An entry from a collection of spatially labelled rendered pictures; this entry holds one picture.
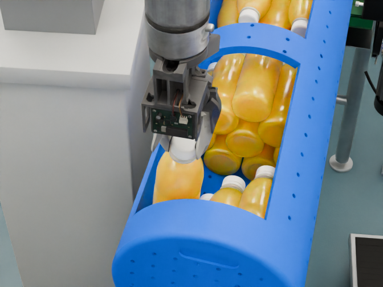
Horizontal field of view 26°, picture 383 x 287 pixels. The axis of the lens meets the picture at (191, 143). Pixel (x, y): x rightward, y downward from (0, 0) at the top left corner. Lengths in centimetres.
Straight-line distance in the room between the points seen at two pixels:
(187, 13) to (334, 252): 181
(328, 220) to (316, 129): 140
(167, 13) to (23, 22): 68
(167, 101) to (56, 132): 65
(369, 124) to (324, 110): 165
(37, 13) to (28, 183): 39
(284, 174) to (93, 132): 50
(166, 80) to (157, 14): 8
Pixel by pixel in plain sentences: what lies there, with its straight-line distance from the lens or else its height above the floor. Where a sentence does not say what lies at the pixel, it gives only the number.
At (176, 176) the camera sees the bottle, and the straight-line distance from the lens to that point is 117.
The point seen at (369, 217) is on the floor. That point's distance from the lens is 277.
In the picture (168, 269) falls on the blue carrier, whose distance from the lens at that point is 120.
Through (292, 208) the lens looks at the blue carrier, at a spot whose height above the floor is 119.
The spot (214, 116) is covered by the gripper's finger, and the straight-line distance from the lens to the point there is 109.
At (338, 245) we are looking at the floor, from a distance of 268.
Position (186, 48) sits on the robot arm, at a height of 151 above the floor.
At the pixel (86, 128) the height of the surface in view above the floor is 99.
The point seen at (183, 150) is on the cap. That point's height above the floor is 130.
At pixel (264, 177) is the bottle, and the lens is 135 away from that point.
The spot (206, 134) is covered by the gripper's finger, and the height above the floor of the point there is 133.
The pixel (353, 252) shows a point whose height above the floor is 15.
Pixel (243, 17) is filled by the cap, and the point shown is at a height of 112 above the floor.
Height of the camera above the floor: 213
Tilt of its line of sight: 47 degrees down
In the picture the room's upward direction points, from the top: straight up
